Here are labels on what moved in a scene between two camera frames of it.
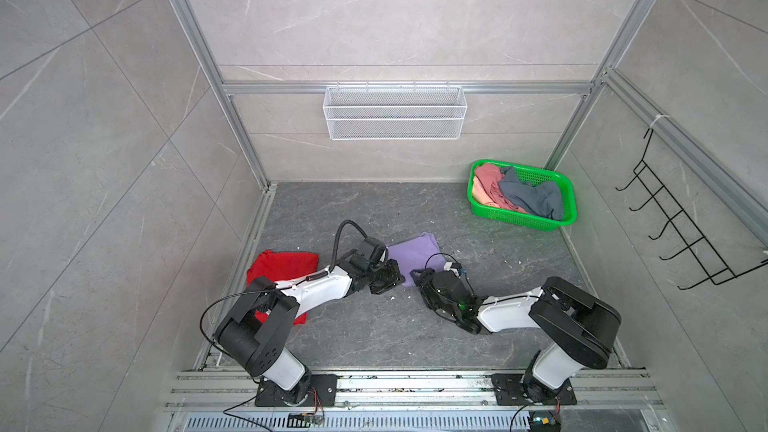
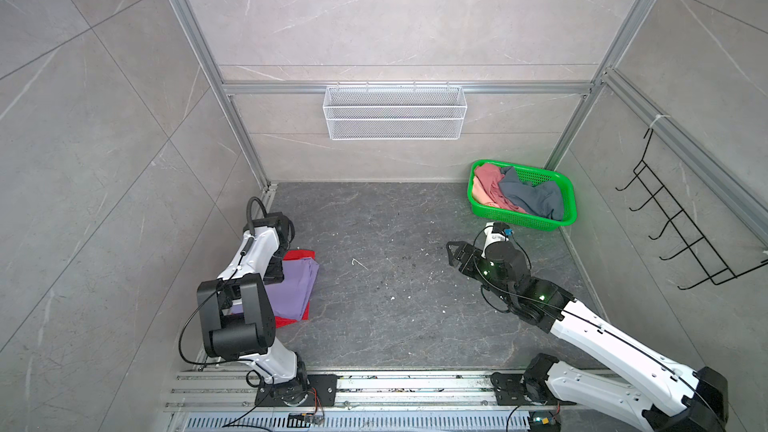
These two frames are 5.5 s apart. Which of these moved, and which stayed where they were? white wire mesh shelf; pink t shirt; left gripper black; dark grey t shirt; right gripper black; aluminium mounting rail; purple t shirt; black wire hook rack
Moved: right gripper black; left gripper black; purple t shirt
Stayed: dark grey t shirt; aluminium mounting rail; white wire mesh shelf; pink t shirt; black wire hook rack
